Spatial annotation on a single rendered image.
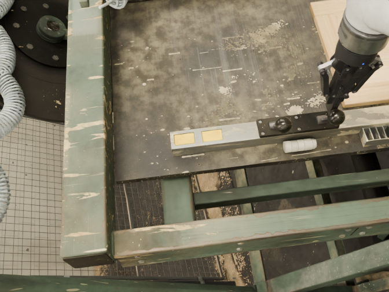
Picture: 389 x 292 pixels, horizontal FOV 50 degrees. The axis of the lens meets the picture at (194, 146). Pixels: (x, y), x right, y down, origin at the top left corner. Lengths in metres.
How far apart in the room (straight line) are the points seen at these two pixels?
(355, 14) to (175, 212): 0.61
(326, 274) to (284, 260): 1.28
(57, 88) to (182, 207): 0.79
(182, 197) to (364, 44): 0.56
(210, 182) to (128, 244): 2.85
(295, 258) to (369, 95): 1.93
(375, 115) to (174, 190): 0.54
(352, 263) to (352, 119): 0.74
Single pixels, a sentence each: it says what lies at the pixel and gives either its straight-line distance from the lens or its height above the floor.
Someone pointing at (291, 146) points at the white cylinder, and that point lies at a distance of 1.07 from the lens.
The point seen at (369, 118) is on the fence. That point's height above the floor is 1.27.
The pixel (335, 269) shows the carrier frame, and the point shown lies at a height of 0.79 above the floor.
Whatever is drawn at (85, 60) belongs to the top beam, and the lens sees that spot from 1.16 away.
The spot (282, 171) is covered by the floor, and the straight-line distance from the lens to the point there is 3.12.
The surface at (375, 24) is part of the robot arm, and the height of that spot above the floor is 1.63.
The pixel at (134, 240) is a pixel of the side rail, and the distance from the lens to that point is 0.96.
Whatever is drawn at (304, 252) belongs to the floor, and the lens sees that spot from 2.93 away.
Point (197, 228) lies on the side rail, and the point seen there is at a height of 1.65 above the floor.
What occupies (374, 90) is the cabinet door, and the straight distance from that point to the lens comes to 1.22.
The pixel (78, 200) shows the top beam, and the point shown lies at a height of 1.88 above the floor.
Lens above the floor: 2.18
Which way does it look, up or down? 32 degrees down
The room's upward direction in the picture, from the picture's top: 78 degrees counter-clockwise
